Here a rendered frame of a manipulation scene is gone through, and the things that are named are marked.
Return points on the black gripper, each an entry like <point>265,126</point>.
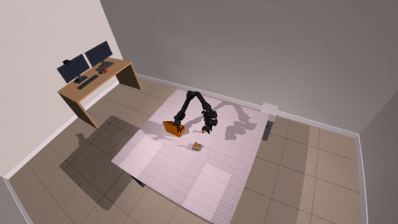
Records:
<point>208,127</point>

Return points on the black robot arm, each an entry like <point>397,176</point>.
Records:
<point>208,113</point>

